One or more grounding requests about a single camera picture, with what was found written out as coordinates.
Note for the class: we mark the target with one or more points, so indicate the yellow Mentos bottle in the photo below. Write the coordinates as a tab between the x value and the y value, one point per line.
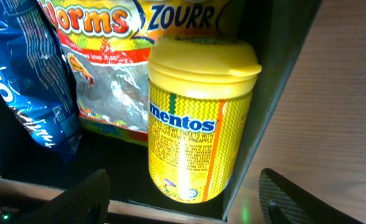
200	91

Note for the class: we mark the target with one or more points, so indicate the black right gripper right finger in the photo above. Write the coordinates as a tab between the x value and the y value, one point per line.
282	201

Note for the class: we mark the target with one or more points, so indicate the Haribo worms candy bag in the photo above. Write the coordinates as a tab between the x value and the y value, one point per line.
107	44

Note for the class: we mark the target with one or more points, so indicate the dark green box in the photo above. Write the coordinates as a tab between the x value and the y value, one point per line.
276	30

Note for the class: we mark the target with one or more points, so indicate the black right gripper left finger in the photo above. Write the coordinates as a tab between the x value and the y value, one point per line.
86	202

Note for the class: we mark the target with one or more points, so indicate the blue Oreo cookie pack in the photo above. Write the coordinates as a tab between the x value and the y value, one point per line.
33	78

